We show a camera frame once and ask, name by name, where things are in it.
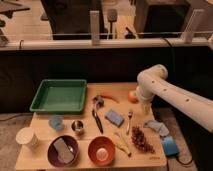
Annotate small metal cup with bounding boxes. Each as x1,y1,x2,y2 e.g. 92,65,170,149
71,120,84,135

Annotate grey blue cloth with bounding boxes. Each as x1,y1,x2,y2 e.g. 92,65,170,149
144,120,169,137

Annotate bunch of dark grapes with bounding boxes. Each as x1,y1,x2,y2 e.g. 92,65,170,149
131,126,155,153

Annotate purple bowl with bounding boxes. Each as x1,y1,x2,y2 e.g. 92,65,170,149
47,135,79,167

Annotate black handled can opener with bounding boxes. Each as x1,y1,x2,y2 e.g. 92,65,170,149
92,95,104,132

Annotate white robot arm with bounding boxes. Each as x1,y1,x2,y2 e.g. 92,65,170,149
136,64,213,133

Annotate metal fork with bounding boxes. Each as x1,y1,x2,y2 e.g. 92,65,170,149
126,110,133,135

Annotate blue box on floor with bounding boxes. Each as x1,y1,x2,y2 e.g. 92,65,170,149
161,136,179,157

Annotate blue plastic cup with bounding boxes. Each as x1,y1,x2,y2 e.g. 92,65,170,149
49,115,64,131

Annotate white paper cup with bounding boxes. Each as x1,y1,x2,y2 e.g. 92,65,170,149
16,127,38,148

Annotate orange bowl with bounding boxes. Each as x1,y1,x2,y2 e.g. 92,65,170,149
88,136,115,166

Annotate red yellow apple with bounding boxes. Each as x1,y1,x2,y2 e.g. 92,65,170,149
128,91,138,104

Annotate wooden table board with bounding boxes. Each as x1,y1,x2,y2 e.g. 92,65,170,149
15,83,167,171

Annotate grey sponge in bowl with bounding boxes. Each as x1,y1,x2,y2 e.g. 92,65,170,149
54,138,74,163

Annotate green plastic tray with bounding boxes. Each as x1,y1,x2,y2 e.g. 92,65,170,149
30,79,87,114

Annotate blue sponge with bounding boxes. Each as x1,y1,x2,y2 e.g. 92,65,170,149
105,109,124,127

